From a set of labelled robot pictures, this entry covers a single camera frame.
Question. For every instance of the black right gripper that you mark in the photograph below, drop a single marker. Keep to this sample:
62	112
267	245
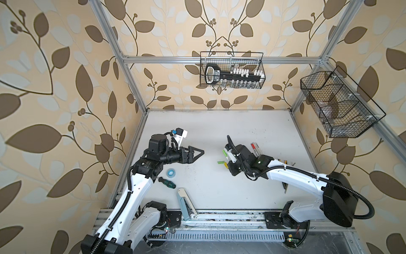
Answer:
232	171

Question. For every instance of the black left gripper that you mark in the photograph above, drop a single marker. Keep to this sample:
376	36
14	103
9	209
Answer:
188	160

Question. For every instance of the white marker green end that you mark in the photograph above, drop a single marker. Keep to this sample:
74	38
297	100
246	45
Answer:
225	152

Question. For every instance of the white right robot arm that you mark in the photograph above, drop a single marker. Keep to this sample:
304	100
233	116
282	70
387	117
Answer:
335	199

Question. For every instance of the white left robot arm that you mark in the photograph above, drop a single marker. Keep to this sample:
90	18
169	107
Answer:
123	230

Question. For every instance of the blue tape roll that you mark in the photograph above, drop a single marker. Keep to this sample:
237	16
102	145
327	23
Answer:
171	173

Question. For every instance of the green black screwdriver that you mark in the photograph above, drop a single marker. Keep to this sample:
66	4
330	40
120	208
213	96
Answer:
167	183

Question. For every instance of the blue white stapler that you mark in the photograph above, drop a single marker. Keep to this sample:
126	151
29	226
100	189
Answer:
186	206

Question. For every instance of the black socket holder tool set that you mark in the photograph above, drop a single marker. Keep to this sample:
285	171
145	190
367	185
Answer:
214	75

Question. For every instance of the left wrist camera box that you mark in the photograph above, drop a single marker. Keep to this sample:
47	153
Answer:
177	137

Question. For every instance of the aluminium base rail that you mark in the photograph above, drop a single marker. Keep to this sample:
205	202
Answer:
227	226

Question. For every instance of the black wire basket back wall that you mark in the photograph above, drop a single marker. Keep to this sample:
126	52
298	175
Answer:
245	60

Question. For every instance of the black wire basket wall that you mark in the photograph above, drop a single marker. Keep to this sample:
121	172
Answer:
245	60
344	108

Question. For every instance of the black wire basket right wall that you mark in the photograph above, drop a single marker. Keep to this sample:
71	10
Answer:
344	108

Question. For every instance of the aluminium frame corner post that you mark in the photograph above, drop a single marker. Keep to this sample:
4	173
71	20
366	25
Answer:
110	36

